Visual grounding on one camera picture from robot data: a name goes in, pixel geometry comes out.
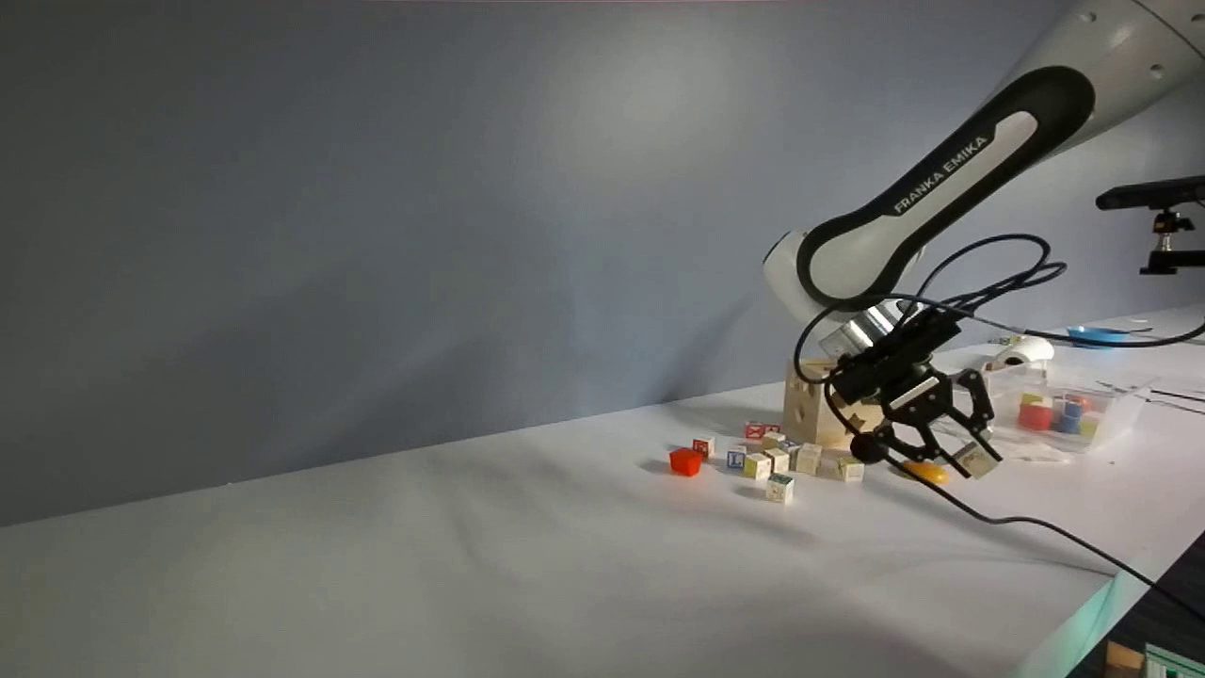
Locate wooden shape sorter box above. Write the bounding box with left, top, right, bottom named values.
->
left=781, top=357, right=888, bottom=455

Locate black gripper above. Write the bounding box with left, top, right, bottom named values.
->
left=876, top=367, right=1008, bottom=483

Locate green box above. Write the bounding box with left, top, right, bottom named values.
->
left=1146, top=645, right=1205, bottom=678

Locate black cable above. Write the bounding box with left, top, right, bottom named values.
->
left=787, top=231, right=1205, bottom=621

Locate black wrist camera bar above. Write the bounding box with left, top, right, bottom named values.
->
left=830, top=311, right=963, bottom=398

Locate tan wooden block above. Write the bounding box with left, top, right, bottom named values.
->
left=1102, top=640, right=1147, bottom=678

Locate blue bowl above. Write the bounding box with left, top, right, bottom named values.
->
left=1070, top=326, right=1137, bottom=351

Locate white round object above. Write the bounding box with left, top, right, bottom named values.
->
left=996, top=331, right=1057, bottom=373

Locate black camera on stand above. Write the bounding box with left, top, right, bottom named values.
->
left=1092, top=174, right=1205, bottom=284

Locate clear plastic container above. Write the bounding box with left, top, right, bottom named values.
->
left=999, top=376, right=1146, bottom=452

